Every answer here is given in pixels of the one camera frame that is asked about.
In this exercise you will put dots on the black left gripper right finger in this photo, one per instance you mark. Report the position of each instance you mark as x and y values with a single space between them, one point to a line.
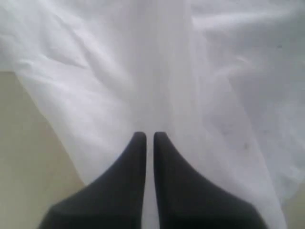
187 200

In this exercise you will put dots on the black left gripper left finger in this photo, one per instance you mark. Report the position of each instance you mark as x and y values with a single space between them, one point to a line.
113 201

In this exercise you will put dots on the white t-shirt red logo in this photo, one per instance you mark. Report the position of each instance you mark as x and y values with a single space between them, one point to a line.
225 79

